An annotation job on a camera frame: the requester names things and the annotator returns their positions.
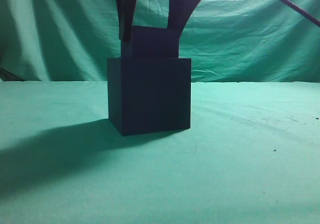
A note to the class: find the dark cube groove box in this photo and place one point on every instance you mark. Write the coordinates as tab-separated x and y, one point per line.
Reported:
149	95

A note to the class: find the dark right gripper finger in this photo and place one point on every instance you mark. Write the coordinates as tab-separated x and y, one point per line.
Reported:
125	11

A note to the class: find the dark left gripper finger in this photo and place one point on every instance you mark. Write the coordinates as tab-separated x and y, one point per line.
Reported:
180	12

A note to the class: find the green backdrop cloth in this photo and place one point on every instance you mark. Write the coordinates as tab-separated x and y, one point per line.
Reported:
227	40

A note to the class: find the green table cloth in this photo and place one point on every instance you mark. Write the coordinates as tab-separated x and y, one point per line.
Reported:
250	156

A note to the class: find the purple cube block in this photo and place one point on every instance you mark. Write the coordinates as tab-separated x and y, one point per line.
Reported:
150	42

